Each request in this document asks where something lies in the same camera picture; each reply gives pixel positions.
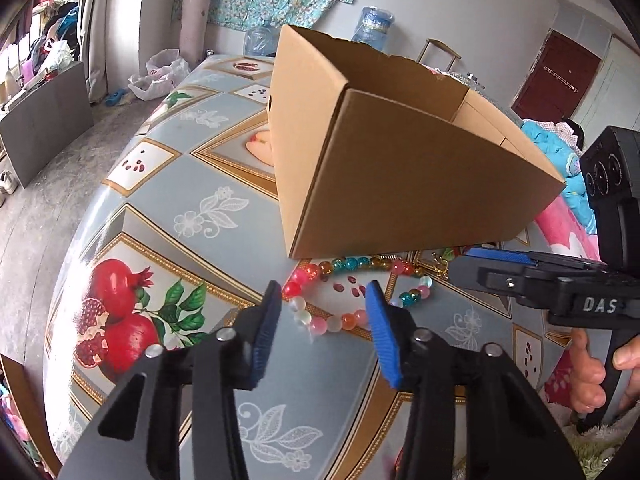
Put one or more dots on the grey curtain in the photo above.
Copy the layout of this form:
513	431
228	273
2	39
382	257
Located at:
112	25

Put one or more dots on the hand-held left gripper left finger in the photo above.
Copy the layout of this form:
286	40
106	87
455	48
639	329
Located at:
265	330

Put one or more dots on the white plastic bag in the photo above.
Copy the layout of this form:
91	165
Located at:
157	77

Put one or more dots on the wooden chair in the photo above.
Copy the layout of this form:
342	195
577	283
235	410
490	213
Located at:
440	45

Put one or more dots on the grey box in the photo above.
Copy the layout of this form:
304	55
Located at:
45	120

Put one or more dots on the white shoes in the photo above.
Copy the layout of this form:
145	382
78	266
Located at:
7	182

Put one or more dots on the dark red door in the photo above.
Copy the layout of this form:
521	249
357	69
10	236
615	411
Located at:
555	75

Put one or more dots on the brown cardboard box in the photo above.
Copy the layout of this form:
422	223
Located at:
400	175

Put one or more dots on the clear blue water bottle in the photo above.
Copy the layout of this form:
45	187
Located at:
260	40

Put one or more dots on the fruit print tablecloth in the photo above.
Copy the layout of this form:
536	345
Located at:
165	185

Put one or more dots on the blue floral quilt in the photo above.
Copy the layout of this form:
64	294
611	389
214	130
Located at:
550	145

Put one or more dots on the pink rolled mat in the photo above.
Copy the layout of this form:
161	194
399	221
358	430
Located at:
196	20

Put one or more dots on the blue slipper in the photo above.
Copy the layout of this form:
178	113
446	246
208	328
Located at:
116	96

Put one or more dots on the pile of clothes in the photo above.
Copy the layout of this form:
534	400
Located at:
57	30

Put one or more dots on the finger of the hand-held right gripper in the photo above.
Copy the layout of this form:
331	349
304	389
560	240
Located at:
520	285
500	256

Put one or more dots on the pink floral blanket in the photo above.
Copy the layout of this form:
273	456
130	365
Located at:
565	225

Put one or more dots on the person's right forearm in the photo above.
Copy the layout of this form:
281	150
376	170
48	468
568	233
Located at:
600	442

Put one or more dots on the blue water dispenser bottle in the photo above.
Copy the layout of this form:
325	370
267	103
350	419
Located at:
372	27

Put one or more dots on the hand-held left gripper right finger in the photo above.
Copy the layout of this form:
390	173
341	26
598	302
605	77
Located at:
381	340

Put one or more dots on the person's right hand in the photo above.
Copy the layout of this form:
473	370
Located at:
585	380

